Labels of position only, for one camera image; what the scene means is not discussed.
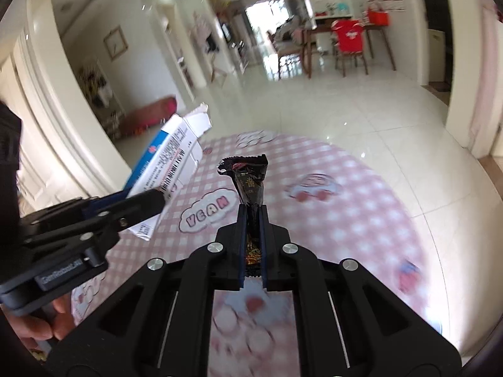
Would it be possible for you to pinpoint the dark snack wrapper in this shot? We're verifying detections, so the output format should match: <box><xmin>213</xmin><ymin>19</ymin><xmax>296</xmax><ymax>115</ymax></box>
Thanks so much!
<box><xmin>218</xmin><ymin>154</ymin><xmax>268</xmax><ymax>277</ymax></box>

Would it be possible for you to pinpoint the blue white carton box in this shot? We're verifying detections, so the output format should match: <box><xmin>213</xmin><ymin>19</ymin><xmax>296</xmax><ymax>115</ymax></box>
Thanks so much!
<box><xmin>124</xmin><ymin>103</ymin><xmax>212</xmax><ymax>241</ymax></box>

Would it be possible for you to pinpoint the person's left hand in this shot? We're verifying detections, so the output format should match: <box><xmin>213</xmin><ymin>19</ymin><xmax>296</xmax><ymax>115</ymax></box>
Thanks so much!
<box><xmin>1</xmin><ymin>294</ymin><xmax>75</xmax><ymax>350</ymax></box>

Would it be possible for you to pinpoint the pink checkered tablecloth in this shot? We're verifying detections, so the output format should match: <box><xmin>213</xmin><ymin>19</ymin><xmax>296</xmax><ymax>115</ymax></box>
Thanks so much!
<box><xmin>72</xmin><ymin>131</ymin><xmax>437</xmax><ymax>376</ymax></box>

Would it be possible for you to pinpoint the pink low bench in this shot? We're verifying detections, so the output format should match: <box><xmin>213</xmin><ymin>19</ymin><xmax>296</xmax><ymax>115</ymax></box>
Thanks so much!
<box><xmin>119</xmin><ymin>96</ymin><xmax>177</xmax><ymax>137</ymax></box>

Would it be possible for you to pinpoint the wooden chair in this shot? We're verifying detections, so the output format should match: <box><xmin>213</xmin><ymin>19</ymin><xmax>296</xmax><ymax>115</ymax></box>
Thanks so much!
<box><xmin>267</xmin><ymin>28</ymin><xmax>305</xmax><ymax>78</ymax></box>

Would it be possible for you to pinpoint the wooden dining table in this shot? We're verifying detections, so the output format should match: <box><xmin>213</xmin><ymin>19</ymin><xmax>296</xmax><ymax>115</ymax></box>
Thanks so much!
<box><xmin>301</xmin><ymin>19</ymin><xmax>396</xmax><ymax>78</ymax></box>

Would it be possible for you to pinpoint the chair with red shirt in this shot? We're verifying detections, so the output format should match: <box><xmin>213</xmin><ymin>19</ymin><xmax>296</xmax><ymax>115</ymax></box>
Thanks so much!
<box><xmin>331</xmin><ymin>19</ymin><xmax>369</xmax><ymax>78</ymax></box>

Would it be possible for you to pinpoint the red basket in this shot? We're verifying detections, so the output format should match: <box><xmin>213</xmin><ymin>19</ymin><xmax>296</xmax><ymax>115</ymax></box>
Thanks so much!
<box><xmin>367</xmin><ymin>7</ymin><xmax>390</xmax><ymax>27</ymax></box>

